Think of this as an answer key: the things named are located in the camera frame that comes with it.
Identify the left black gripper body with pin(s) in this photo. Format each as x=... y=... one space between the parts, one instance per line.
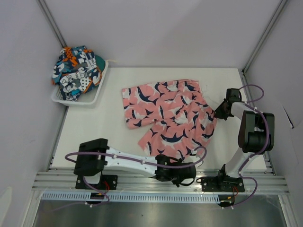
x=177 y=181

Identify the slotted white cable duct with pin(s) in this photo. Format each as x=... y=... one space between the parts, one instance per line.
x=132 y=197

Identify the right aluminium frame post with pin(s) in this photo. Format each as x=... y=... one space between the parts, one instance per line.
x=265 y=34

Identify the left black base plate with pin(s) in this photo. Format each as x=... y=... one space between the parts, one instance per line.
x=100 y=182

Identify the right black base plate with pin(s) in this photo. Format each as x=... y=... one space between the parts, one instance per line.
x=227 y=184

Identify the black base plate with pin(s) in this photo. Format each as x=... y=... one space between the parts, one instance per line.
x=100 y=182
x=227 y=184

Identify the aluminium frame post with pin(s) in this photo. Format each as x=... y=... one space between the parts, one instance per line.
x=265 y=34
x=51 y=21

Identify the white plastic basket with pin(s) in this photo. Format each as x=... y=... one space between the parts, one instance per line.
x=87 y=100

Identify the pink shark print shorts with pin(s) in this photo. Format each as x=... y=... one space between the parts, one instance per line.
x=179 y=116

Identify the aluminium mounting rail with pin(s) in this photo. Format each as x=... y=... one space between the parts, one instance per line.
x=65 y=180

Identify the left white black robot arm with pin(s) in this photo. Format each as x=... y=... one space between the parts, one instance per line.
x=96 y=156

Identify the left aluminium frame post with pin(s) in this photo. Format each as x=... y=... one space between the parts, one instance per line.
x=51 y=21

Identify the blue patterned shorts pile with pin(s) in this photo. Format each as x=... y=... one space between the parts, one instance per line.
x=78 y=71

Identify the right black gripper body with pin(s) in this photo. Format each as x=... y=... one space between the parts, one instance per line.
x=224 y=114

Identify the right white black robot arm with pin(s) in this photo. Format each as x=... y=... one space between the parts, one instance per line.
x=256 y=136

